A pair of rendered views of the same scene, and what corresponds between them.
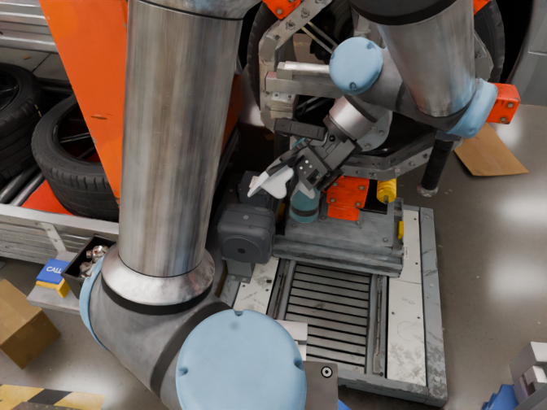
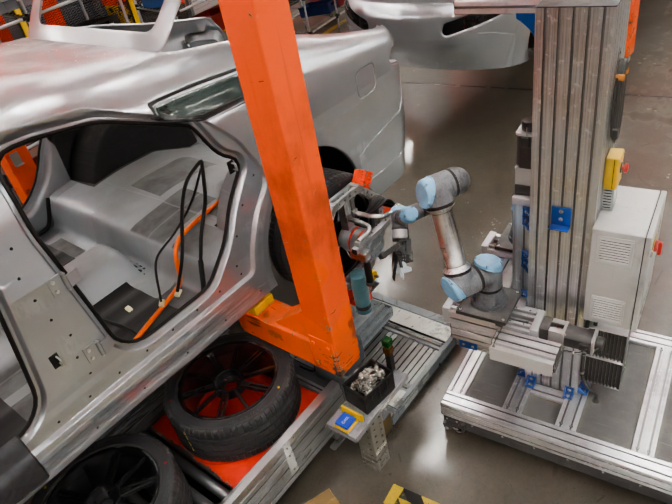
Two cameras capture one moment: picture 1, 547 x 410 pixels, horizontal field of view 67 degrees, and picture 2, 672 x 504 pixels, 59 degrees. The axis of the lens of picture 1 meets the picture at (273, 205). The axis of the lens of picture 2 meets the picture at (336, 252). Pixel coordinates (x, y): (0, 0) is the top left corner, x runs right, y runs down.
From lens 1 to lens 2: 236 cm
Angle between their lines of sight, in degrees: 44
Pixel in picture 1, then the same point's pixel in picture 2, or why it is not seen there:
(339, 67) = (409, 217)
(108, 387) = (389, 481)
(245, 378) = (491, 259)
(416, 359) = (440, 327)
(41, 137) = (212, 425)
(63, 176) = (265, 413)
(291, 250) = not seen: hidden behind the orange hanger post
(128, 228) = (458, 256)
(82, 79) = (328, 297)
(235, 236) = not seen: hidden behind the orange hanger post
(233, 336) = (481, 259)
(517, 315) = (433, 284)
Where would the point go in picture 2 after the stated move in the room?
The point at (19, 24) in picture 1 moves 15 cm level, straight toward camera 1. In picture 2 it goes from (159, 368) to (193, 361)
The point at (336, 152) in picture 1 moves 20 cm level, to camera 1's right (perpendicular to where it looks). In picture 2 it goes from (407, 245) to (421, 222)
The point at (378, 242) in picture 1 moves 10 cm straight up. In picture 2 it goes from (375, 307) to (373, 294)
